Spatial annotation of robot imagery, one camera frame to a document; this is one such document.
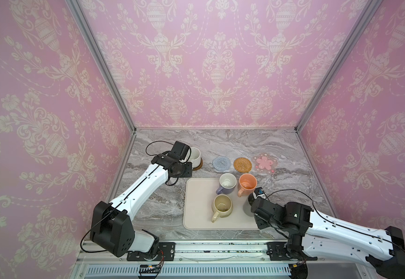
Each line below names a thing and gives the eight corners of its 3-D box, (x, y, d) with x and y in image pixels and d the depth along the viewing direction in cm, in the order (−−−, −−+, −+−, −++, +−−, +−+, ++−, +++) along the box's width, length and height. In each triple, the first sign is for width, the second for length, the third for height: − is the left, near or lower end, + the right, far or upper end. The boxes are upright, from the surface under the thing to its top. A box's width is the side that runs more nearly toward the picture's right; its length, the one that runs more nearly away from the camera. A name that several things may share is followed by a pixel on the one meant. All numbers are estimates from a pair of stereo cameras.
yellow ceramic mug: (211, 223, 82) (212, 219, 77) (211, 200, 89) (211, 194, 84) (232, 223, 82) (233, 218, 77) (230, 200, 89) (231, 194, 84)
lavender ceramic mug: (216, 197, 91) (217, 190, 85) (215, 181, 97) (216, 173, 90) (235, 197, 91) (237, 190, 85) (233, 181, 97) (235, 173, 90)
